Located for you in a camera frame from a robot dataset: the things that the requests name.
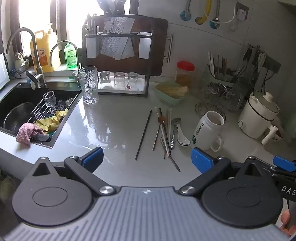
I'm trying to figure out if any clear stemmed glass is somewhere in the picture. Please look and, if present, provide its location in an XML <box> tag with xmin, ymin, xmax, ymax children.
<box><xmin>221</xmin><ymin>88</ymin><xmax>236</xmax><ymax>109</ymax></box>
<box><xmin>203</xmin><ymin>82</ymin><xmax>220</xmax><ymax>98</ymax></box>

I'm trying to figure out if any wire glass rack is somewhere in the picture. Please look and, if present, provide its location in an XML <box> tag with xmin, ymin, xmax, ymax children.
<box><xmin>195</xmin><ymin>82</ymin><xmax>232</xmax><ymax>117</ymax></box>

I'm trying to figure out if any black frame dish rack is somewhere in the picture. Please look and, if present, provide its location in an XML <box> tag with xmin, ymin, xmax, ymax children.
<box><xmin>82</xmin><ymin>16</ymin><xmax>153</xmax><ymax>99</ymax></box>

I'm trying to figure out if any white board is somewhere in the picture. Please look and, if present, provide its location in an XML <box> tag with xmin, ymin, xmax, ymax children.
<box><xmin>0</xmin><ymin>53</ymin><xmax>11</xmax><ymax>91</ymax></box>

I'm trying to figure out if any white rack cup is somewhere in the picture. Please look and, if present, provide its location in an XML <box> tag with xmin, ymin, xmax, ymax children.
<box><xmin>139</xmin><ymin>37</ymin><xmax>152</xmax><ymax>59</ymax></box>
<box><xmin>86</xmin><ymin>37</ymin><xmax>100</xmax><ymax>58</ymax></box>

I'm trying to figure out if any pink cloth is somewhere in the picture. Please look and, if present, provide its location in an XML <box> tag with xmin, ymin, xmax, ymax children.
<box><xmin>16</xmin><ymin>123</ymin><xmax>44</xmax><ymax>147</ymax></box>

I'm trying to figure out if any pile of wooden sticks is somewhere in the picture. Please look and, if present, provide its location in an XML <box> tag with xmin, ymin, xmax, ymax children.
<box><xmin>157</xmin><ymin>82</ymin><xmax>189</xmax><ymax>98</ymax></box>

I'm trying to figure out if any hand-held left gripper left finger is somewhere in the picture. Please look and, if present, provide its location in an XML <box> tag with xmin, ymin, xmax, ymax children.
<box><xmin>32</xmin><ymin>147</ymin><xmax>116</xmax><ymax>195</ymax></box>

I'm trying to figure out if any black knife set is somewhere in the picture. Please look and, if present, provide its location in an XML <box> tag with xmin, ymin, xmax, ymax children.
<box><xmin>96</xmin><ymin>0</ymin><xmax>127</xmax><ymax>15</ymax></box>

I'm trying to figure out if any white cable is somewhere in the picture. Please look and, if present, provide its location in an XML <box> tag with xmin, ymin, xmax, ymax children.
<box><xmin>216</xmin><ymin>5</ymin><xmax>238</xmax><ymax>25</ymax></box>

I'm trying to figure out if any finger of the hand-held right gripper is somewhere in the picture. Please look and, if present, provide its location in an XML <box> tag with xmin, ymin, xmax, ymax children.
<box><xmin>264</xmin><ymin>156</ymin><xmax>296</xmax><ymax>182</ymax></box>

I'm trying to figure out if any red lid plastic jar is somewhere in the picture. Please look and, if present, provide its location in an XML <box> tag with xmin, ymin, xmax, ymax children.
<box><xmin>175</xmin><ymin>61</ymin><xmax>196</xmax><ymax>87</ymax></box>

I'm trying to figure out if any yellow hose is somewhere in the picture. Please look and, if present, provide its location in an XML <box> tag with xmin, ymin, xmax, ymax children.
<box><xmin>195</xmin><ymin>0</ymin><xmax>212</xmax><ymax>25</ymax></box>

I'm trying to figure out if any tall grey faucet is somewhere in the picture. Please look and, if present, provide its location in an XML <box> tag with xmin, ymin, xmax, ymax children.
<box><xmin>6</xmin><ymin>28</ymin><xmax>47</xmax><ymax>88</ymax></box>

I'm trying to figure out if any textured glass pitcher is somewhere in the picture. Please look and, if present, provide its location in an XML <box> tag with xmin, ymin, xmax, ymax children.
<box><xmin>231</xmin><ymin>81</ymin><xmax>247</xmax><ymax>109</ymax></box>

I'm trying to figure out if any steel bowl in sink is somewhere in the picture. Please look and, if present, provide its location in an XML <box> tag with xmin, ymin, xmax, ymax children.
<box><xmin>3</xmin><ymin>102</ymin><xmax>36</xmax><ymax>135</ymax></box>

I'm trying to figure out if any sink roll rack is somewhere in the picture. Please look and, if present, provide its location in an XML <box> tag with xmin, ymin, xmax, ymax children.
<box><xmin>30</xmin><ymin>93</ymin><xmax>77</xmax><ymax>121</ymax></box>

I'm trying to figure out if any kitchen window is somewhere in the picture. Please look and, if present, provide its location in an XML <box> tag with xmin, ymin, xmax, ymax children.
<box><xmin>17</xmin><ymin>0</ymin><xmax>131</xmax><ymax>58</ymax></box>

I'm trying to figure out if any yellow detergent jug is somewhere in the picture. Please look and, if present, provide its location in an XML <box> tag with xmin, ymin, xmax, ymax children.
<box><xmin>30</xmin><ymin>30</ymin><xmax>61</xmax><ymax>73</ymax></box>

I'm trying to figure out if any white ceramic spoon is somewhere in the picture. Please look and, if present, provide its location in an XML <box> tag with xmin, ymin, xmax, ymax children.
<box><xmin>177</xmin><ymin>123</ymin><xmax>191</xmax><ymax>147</ymax></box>

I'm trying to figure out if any black kitchen sink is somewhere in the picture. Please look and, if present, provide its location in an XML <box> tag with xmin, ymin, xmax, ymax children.
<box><xmin>0</xmin><ymin>81</ymin><xmax>82</xmax><ymax>149</ymax></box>

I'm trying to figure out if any bundle of chopsticks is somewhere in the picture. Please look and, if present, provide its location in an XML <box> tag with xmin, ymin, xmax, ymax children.
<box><xmin>155</xmin><ymin>107</ymin><xmax>170</xmax><ymax>154</ymax></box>

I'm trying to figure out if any grey patterned mat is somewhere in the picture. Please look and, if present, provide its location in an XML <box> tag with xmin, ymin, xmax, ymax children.
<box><xmin>99</xmin><ymin>17</ymin><xmax>136</xmax><ymax>61</ymax></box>

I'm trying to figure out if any white drip tray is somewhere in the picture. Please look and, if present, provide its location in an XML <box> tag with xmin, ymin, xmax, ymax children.
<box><xmin>97</xmin><ymin>72</ymin><xmax>147</xmax><ymax>93</ymax></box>

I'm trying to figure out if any pale green basket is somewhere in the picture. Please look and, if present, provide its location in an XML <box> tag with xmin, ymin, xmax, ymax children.
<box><xmin>155</xmin><ymin>82</ymin><xmax>189</xmax><ymax>105</ymax></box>

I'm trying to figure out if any small glass tumbler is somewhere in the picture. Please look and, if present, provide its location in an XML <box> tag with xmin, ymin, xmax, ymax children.
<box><xmin>127</xmin><ymin>72</ymin><xmax>138</xmax><ymax>88</ymax></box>
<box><xmin>100</xmin><ymin>71</ymin><xmax>111</xmax><ymax>86</ymax></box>
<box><xmin>114</xmin><ymin>72</ymin><xmax>126</xmax><ymax>89</ymax></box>

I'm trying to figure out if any yellow cloth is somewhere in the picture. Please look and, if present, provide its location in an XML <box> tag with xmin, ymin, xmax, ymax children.
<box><xmin>35</xmin><ymin>109</ymin><xmax>68</xmax><ymax>134</ymax></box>

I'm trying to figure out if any bunch of stored chopsticks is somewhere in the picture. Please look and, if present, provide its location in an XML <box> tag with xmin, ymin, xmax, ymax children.
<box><xmin>208</xmin><ymin>51</ymin><xmax>228</xmax><ymax>77</ymax></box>

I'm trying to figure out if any metal spoon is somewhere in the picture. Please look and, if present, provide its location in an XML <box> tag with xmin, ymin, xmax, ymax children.
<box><xmin>171</xmin><ymin>117</ymin><xmax>181</xmax><ymax>150</ymax></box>

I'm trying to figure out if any white ceramic mug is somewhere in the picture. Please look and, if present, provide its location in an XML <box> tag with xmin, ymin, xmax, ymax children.
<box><xmin>191</xmin><ymin>111</ymin><xmax>226</xmax><ymax>152</ymax></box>

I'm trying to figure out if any small metal fork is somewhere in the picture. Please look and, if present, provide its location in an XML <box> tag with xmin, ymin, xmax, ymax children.
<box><xmin>160</xmin><ymin>138</ymin><xmax>181</xmax><ymax>172</ymax></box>

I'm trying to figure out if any black wall hook rail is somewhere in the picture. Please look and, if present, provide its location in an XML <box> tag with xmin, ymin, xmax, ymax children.
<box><xmin>248</xmin><ymin>43</ymin><xmax>282</xmax><ymax>71</ymax></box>

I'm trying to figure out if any white green utensil holder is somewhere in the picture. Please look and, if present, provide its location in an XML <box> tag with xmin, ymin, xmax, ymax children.
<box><xmin>208</xmin><ymin>67</ymin><xmax>245</xmax><ymax>88</ymax></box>

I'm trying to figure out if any wall socket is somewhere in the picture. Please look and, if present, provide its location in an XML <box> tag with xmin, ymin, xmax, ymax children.
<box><xmin>235</xmin><ymin>2</ymin><xmax>250</xmax><ymax>22</ymax></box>

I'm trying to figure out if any steel wool scrubber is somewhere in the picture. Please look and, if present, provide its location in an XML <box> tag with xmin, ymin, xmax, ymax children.
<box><xmin>57</xmin><ymin>100</ymin><xmax>70</xmax><ymax>111</ymax></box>

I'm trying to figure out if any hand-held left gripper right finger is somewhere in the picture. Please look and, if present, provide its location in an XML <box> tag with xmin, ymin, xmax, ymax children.
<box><xmin>179</xmin><ymin>148</ymin><xmax>267</xmax><ymax>195</ymax></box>

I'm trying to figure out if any steel bar handle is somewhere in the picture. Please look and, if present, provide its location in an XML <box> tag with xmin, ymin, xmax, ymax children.
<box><xmin>165</xmin><ymin>34</ymin><xmax>174</xmax><ymax>63</ymax></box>

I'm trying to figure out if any small copper spoon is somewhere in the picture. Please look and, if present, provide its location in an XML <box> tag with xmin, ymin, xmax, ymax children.
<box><xmin>152</xmin><ymin>116</ymin><xmax>166</xmax><ymax>151</ymax></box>

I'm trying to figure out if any tall textured glass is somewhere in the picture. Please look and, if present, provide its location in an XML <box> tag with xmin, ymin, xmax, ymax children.
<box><xmin>79</xmin><ymin>66</ymin><xmax>99</xmax><ymax>105</ymax></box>

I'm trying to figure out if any small glass goblet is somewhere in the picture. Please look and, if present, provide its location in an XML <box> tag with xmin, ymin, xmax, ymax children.
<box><xmin>43</xmin><ymin>91</ymin><xmax>56</xmax><ymax>107</ymax></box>

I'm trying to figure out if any person's right hand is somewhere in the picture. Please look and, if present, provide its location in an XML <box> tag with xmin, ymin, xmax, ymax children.
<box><xmin>280</xmin><ymin>210</ymin><xmax>291</xmax><ymax>237</ymax></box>

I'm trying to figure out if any curved steel faucet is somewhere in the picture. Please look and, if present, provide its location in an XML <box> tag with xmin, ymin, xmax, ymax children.
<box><xmin>49</xmin><ymin>41</ymin><xmax>80</xmax><ymax>70</ymax></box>

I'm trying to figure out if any white electric pot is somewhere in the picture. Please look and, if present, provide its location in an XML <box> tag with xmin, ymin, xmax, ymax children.
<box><xmin>238</xmin><ymin>91</ymin><xmax>285</xmax><ymax>145</ymax></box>

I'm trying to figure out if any small white bottle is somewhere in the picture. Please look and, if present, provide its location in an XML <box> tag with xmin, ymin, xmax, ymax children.
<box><xmin>14</xmin><ymin>52</ymin><xmax>25</xmax><ymax>68</ymax></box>

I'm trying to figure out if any steel hose blue flange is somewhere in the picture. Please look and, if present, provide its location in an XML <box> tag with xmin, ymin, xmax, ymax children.
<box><xmin>180</xmin><ymin>0</ymin><xmax>192</xmax><ymax>21</ymax></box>
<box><xmin>210</xmin><ymin>0</ymin><xmax>221</xmax><ymax>29</ymax></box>

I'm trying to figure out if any green dish soap bottle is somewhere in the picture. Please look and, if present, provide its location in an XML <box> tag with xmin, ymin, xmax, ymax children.
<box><xmin>64</xmin><ymin>43</ymin><xmax>80</xmax><ymax>69</ymax></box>

